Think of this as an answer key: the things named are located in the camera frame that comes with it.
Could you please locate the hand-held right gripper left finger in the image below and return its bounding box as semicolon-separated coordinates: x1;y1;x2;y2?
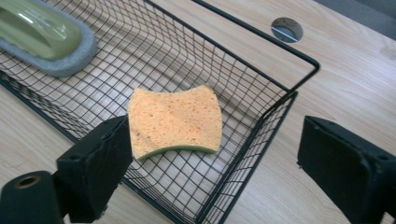
56;115;134;224

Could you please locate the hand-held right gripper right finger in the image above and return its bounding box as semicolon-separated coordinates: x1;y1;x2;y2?
296;115;396;224

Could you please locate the orange sponge with green underside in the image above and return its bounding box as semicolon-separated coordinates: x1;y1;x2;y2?
127;84;223;162

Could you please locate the black wire basket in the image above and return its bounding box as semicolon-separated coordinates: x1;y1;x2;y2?
0;0;321;224

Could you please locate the green-handled grey scrubbing pad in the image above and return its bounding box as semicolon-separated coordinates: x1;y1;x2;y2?
0;0;99;78

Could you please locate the round cable hole in table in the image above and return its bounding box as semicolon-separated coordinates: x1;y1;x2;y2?
270;17;304;44

